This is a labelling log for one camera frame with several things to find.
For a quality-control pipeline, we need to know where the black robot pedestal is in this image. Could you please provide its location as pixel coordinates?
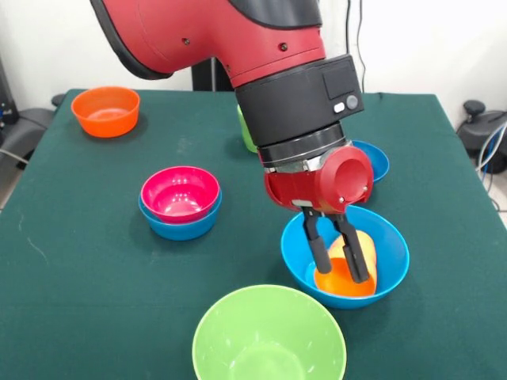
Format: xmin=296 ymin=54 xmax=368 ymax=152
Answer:
xmin=192 ymin=57 xmax=234 ymax=93

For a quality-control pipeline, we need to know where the orange cup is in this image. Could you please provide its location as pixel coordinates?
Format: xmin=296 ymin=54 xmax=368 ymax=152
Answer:
xmin=314 ymin=231 xmax=378 ymax=298

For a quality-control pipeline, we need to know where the orange bowl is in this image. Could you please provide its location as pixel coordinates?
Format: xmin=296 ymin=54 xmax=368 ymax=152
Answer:
xmin=71 ymin=85 xmax=141 ymax=139

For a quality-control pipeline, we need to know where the large light blue bowl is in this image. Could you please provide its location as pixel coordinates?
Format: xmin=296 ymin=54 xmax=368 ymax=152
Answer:
xmin=280 ymin=204 xmax=410 ymax=310

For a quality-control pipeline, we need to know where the dark green table cloth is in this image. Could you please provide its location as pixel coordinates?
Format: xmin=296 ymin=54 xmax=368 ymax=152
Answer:
xmin=0 ymin=89 xmax=507 ymax=380

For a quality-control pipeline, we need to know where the small light blue bowl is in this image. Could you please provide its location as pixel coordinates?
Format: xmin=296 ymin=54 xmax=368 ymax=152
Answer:
xmin=138 ymin=189 xmax=223 ymax=241

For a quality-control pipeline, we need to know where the black cable with plug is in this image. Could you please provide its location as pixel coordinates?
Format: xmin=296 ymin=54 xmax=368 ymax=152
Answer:
xmin=344 ymin=0 xmax=368 ymax=94

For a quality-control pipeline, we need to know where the small pink bowl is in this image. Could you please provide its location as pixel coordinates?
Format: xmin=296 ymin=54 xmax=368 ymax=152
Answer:
xmin=140 ymin=165 xmax=221 ymax=225

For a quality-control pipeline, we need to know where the floor cable tangle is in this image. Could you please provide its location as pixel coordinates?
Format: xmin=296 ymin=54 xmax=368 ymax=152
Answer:
xmin=477 ymin=120 xmax=507 ymax=211

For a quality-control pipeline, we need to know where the black pedestal leg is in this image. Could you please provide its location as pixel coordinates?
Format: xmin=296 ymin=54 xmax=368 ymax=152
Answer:
xmin=0 ymin=93 xmax=67 ymax=159
xmin=455 ymin=99 xmax=507 ymax=175

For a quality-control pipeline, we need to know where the green cup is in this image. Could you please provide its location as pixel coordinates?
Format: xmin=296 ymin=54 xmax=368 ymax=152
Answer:
xmin=237 ymin=104 xmax=259 ymax=154

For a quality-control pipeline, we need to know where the large green bowl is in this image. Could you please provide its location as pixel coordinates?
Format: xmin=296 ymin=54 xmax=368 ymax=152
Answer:
xmin=192 ymin=283 xmax=348 ymax=380

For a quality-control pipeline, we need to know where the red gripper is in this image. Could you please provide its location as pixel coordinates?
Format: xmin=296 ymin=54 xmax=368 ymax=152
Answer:
xmin=264 ymin=145 xmax=375 ymax=284

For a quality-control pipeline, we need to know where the small dark blue bowl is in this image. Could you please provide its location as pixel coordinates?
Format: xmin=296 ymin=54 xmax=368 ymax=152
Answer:
xmin=350 ymin=140 xmax=391 ymax=184

